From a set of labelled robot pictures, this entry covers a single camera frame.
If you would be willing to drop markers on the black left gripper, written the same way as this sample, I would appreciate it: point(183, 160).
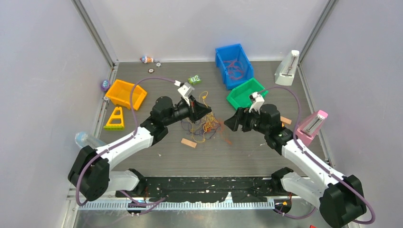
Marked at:
point(196, 110)

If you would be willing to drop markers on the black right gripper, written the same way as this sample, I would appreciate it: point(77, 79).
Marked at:
point(241, 117)

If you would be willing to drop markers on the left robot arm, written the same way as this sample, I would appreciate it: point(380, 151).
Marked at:
point(92, 173)

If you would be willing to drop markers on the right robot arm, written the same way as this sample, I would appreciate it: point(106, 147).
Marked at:
point(338, 198)

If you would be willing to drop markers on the green plastic bin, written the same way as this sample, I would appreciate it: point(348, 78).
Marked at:
point(239, 96)

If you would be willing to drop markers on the green monster toy block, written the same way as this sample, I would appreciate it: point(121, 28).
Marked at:
point(194, 80)

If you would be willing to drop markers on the small wooden block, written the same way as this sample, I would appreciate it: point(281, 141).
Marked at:
point(188, 143)

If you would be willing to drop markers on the blue plastic bin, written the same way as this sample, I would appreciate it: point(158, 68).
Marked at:
point(234, 65)

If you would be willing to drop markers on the white metronome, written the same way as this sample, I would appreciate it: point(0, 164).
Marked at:
point(285, 73)

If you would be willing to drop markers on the pink metronome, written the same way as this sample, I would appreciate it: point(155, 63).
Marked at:
point(309, 128)

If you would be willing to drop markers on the small clown figurine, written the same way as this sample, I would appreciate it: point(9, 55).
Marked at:
point(146, 59)

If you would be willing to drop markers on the orange plastic bin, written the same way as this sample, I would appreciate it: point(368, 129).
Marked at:
point(120, 93)

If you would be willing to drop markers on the yellow triangle block left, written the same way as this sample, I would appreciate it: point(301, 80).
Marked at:
point(116, 120)

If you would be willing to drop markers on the purple round toy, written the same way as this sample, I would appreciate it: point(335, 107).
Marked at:
point(105, 85)

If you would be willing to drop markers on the clear plastic bottle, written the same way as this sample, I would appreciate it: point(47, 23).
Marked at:
point(83, 139)

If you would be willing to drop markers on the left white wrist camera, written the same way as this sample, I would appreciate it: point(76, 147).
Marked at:
point(185, 90)

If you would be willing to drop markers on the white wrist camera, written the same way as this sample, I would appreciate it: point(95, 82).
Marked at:
point(257, 102)
point(185, 90)

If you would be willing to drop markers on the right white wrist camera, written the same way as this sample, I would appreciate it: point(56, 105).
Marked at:
point(257, 102)

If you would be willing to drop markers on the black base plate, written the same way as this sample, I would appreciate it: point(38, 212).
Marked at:
point(207, 189)

